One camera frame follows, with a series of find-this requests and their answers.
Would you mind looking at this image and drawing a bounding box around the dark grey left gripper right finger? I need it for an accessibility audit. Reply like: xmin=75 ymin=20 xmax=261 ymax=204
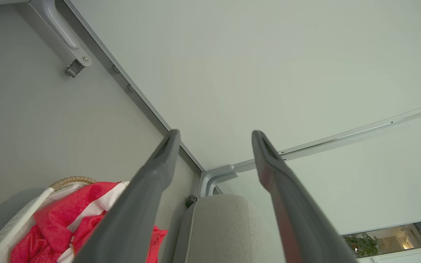
xmin=251 ymin=130 xmax=358 ymax=263

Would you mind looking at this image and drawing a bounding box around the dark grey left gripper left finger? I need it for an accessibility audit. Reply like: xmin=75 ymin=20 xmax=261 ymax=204
xmin=73 ymin=129 xmax=181 ymax=263

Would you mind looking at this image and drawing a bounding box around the red garment with white stripes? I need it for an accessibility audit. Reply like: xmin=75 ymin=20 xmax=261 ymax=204
xmin=10 ymin=181 xmax=168 ymax=263

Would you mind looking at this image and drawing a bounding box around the green leafy plant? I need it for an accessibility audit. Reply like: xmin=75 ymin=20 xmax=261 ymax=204
xmin=344 ymin=233 xmax=381 ymax=258

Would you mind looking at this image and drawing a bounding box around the wicker laundry basket white liner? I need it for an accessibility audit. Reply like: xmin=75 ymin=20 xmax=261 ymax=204
xmin=0 ymin=176 xmax=130 ymax=263

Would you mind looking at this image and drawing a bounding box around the small metal latch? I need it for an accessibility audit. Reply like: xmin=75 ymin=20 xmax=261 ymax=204
xmin=65 ymin=60 xmax=85 ymax=78

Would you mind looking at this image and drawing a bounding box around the grey curved corner bracket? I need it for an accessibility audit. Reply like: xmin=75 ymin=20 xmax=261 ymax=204
xmin=198 ymin=165 xmax=239 ymax=198

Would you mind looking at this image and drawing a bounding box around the silver partition rail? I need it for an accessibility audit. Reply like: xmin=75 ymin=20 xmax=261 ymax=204
xmin=232 ymin=100 xmax=421 ymax=173

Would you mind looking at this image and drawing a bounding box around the grey partition frame rail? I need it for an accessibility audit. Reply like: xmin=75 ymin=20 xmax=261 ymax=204
xmin=63 ymin=0 xmax=206 ymax=173

